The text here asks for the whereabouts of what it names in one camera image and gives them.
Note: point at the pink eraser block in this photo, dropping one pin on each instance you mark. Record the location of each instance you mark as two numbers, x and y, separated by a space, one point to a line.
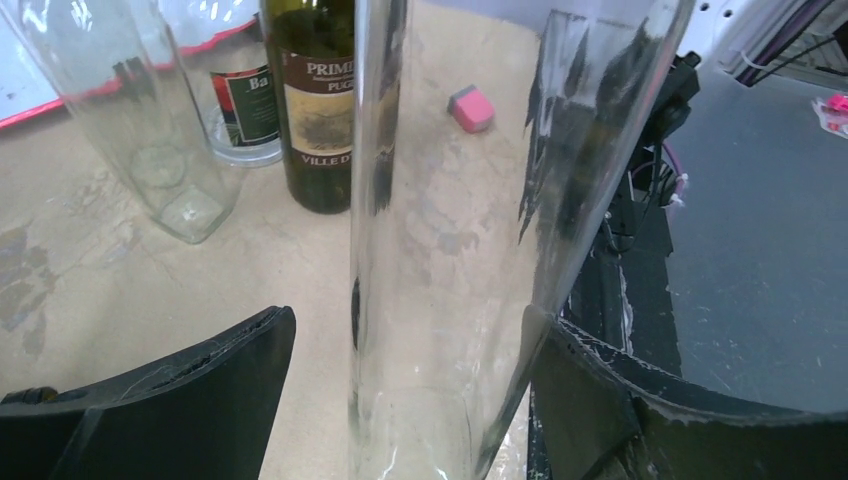
471 109

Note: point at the pink framed whiteboard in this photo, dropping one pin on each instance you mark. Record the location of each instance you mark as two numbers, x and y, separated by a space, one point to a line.
40 86

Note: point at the dark bottle beige label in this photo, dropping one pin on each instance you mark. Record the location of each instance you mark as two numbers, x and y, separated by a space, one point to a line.
310 49

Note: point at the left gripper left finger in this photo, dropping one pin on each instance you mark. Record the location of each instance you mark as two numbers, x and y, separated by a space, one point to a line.
204 412

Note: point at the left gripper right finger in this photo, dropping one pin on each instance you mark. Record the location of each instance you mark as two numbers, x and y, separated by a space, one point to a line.
689 432

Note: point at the clear bottle green label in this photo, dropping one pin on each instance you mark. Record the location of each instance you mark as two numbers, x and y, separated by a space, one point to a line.
222 50

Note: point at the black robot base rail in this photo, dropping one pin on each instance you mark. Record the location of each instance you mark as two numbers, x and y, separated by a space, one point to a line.
636 218

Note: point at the clear square glass bottle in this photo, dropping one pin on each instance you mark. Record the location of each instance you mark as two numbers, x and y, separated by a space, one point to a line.
116 67

